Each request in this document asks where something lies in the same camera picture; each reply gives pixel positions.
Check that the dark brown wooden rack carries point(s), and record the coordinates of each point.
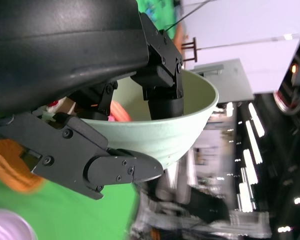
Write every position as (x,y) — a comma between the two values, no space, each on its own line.
(193,50)

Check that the orange wicker basket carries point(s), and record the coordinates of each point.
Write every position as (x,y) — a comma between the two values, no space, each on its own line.
(5,160)

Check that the lavender white plate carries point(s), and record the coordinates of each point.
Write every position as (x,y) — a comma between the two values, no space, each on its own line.
(7,225)

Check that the light grey metal cabinet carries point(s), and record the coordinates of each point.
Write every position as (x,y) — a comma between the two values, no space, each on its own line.
(232,80)

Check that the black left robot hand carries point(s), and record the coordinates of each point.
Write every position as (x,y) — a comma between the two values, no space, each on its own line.
(52,50)

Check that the pale grey-green bowl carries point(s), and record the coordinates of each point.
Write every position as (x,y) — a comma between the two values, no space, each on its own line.
(165,140)

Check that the chocolate cake slice with cherry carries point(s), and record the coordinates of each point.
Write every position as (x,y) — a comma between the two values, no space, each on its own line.
(57,106)

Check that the green tablecloth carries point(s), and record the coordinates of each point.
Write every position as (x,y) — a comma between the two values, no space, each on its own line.
(65,215)

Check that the salmon cake slice with cherry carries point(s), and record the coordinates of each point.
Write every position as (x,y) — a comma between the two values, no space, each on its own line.
(120,112)

